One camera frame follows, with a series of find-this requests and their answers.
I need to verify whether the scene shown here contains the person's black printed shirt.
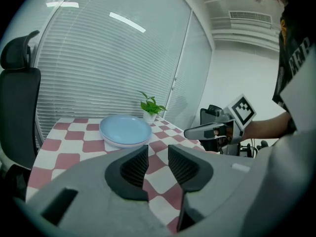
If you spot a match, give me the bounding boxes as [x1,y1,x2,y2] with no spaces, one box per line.
[271,5,316,133]

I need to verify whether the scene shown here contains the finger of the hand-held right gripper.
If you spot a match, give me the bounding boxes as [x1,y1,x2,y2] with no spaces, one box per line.
[183,121,228,141]

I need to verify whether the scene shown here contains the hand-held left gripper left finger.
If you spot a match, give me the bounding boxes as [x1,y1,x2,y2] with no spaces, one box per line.
[27,144,150,202]

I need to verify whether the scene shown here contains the green potted plant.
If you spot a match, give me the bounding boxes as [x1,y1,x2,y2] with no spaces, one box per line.
[137,90,168,125]

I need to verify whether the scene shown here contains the black mesh office chair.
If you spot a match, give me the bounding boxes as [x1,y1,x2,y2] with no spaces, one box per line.
[199,104,270,158]

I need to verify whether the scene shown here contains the person's right forearm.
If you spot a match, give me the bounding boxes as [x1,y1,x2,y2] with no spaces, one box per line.
[243,111,294,141]

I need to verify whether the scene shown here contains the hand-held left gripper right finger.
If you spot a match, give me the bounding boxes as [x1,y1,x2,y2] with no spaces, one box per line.
[167,144,257,202]

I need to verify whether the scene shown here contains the big blue plate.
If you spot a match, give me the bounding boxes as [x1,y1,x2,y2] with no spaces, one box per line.
[103,138,149,149]
[99,114,153,145]

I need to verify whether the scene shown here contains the ceiling air vent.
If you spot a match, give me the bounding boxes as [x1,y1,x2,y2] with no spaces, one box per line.
[228,10,274,26]

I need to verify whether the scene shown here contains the pink checked tablecloth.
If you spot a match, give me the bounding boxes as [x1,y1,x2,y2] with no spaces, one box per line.
[26,116,218,234]

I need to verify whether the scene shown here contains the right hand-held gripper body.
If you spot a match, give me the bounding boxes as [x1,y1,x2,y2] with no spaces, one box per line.
[215,94,257,147]

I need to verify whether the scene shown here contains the white window blinds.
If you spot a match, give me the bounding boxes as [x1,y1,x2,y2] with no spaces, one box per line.
[36,0,213,149]

